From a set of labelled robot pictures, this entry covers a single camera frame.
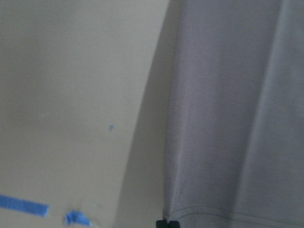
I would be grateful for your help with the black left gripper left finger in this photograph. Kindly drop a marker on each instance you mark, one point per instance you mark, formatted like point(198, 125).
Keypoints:
point(161, 224)

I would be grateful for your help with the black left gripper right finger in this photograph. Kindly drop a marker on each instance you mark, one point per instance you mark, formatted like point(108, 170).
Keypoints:
point(174, 224)

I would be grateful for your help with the dark brown t-shirt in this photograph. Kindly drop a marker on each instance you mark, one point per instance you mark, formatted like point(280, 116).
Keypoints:
point(234, 155)

